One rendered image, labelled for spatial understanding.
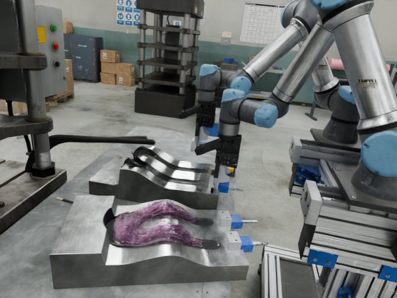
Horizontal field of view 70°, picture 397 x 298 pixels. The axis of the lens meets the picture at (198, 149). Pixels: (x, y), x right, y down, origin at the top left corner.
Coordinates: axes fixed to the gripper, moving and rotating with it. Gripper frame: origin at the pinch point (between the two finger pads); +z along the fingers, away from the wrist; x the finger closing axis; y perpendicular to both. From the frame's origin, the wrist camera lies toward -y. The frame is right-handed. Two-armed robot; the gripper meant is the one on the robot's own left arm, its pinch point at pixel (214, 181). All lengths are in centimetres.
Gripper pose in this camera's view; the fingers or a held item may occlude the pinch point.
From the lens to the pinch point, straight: 109.4
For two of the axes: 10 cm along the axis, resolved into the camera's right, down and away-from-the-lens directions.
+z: -1.0, 9.2, 3.7
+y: 9.8, 1.5, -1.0
